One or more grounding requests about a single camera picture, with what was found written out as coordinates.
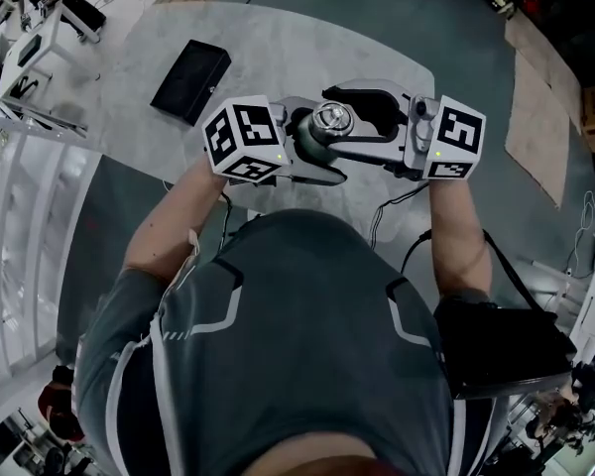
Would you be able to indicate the white side table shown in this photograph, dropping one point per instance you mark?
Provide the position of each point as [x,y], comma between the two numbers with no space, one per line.
[49,42]

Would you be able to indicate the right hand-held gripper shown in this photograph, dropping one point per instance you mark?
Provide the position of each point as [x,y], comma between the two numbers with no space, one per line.
[456,137]

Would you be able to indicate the black rectangular box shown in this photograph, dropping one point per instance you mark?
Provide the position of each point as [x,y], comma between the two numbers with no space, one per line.
[191,82]

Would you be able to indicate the brown cardboard sheet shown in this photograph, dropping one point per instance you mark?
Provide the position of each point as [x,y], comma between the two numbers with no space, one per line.
[550,62]
[538,137]

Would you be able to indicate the person's right forearm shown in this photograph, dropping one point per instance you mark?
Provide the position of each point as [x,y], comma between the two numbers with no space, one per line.
[456,236]

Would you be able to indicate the black shoulder bag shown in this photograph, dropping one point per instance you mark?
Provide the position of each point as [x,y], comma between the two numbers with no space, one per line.
[501,350]

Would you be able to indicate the white shelf rack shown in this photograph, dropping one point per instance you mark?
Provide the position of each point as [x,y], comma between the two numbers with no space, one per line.
[30,226]

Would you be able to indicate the dark metal canister body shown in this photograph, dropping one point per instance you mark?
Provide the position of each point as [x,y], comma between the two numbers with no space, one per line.
[310,144]

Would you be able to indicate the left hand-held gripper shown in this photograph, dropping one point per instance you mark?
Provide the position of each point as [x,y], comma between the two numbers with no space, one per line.
[243,137]

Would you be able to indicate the person's grey shirt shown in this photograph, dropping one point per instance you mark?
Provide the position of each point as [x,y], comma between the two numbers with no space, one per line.
[297,355]

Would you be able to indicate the person's left forearm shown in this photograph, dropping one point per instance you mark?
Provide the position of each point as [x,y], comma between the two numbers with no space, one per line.
[173,221]

